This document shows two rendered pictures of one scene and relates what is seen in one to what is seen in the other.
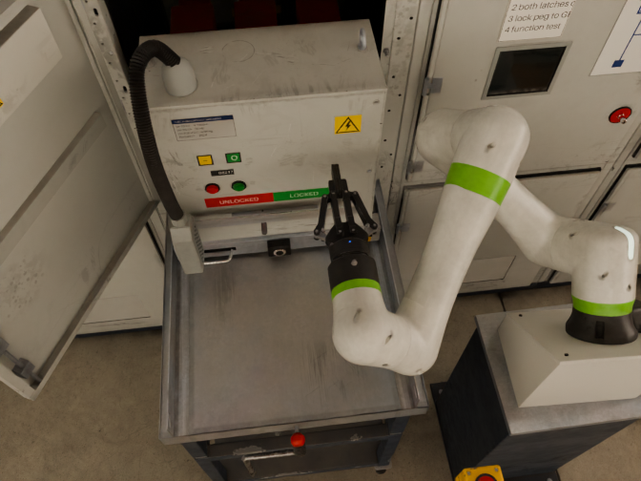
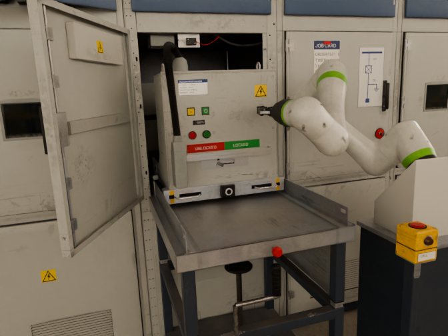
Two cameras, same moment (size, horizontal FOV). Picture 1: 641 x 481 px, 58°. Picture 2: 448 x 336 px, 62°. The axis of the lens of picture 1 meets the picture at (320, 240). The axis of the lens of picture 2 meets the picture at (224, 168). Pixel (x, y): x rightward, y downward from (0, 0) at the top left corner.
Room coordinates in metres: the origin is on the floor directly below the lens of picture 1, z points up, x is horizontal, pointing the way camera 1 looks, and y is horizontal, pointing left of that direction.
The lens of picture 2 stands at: (-0.69, 0.41, 1.31)
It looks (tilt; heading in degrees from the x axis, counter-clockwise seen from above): 12 degrees down; 349
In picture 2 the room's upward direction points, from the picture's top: 2 degrees counter-clockwise
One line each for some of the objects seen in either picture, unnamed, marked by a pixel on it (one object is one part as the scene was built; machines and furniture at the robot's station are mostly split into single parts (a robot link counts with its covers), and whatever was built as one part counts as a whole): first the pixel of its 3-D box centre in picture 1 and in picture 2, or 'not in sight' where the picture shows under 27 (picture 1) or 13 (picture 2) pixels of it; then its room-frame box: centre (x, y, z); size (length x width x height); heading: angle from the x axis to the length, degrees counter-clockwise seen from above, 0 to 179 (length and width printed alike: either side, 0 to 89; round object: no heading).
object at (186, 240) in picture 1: (187, 240); (179, 164); (0.73, 0.31, 1.04); 0.08 x 0.05 x 0.17; 6
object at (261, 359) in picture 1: (284, 296); (237, 215); (0.70, 0.10, 0.82); 0.68 x 0.62 x 0.06; 6
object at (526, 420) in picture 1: (562, 363); (421, 228); (0.54, -0.63, 0.74); 0.38 x 0.32 x 0.02; 97
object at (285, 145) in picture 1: (271, 180); (224, 131); (0.82, 0.11, 1.15); 0.48 x 0.01 x 0.48; 96
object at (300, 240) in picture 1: (278, 236); (225, 189); (0.84, 0.11, 0.90); 0.54 x 0.05 x 0.06; 96
